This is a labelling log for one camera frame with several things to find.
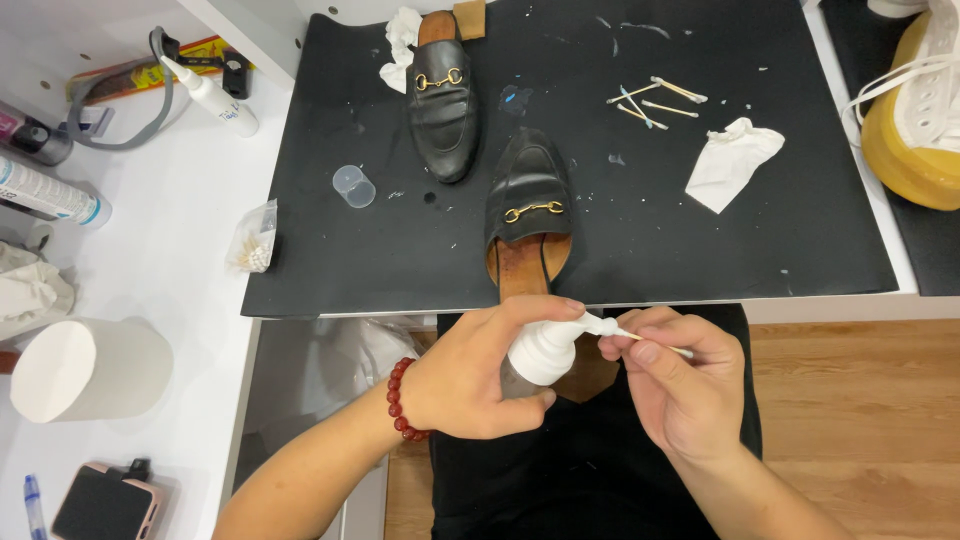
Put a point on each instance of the brown sponge block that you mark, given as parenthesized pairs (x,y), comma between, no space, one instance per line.
(469,19)

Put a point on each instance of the folded white tissue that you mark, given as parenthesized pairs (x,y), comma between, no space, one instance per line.
(731,165)

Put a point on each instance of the large black work mat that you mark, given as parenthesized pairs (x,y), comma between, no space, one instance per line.
(645,240)

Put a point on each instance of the clear plastic cap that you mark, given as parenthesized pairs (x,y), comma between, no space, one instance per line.
(355,187)

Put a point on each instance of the wooden cotton swab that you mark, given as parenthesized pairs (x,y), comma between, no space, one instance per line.
(679,350)

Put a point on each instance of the white foam pump bottle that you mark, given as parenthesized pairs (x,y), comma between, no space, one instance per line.
(541,356)

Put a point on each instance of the bag of cotton swabs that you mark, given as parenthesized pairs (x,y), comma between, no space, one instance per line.
(253,244)

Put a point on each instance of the small black mat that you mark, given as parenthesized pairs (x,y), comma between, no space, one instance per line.
(930,247)

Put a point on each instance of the blue pen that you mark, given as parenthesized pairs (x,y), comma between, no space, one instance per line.
(34,510)

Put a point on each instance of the black loafer with tissue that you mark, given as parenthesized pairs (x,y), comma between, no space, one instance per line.
(444,112)

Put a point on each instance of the blue-stained cotton swab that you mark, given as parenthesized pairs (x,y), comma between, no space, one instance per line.
(636,106)

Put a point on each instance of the crumpled white cloth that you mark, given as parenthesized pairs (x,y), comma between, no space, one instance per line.
(30,289)

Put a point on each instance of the used cotton swab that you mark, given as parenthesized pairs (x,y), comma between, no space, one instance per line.
(681,91)
(642,118)
(634,93)
(670,109)

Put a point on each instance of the person's right hand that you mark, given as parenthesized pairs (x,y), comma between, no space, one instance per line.
(697,405)

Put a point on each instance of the white shoe tip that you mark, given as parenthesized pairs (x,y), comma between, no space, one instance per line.
(896,7)

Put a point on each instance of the black clip mount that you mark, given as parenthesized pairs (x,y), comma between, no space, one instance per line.
(236,75)

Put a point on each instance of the white sneaker yellow sole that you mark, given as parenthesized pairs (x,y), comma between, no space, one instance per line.
(922,112)

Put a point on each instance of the black loafer gold buckle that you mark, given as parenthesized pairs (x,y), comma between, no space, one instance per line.
(529,180)

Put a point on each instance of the white spray can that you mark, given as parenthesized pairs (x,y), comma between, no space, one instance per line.
(45,193)

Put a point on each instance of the dark bottle pink label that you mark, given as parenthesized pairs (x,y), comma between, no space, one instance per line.
(37,139)

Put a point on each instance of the person's black clothing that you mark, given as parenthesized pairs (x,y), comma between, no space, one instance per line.
(570,480)

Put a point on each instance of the person's left hand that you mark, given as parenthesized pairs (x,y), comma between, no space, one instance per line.
(457,375)

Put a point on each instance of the crumpled white tissue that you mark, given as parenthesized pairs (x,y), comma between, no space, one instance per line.
(399,45)

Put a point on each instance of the yellow red packet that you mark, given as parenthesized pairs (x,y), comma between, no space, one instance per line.
(142,75)

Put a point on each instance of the white tissue roll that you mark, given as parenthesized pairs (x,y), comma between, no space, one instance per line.
(90,371)

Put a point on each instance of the phone in pink case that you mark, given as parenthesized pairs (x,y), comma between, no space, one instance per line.
(105,506)

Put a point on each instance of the clear plastic bag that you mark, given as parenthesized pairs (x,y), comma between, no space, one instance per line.
(375,352)

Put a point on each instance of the white squeeze bottle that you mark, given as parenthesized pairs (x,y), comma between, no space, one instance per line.
(214,99)

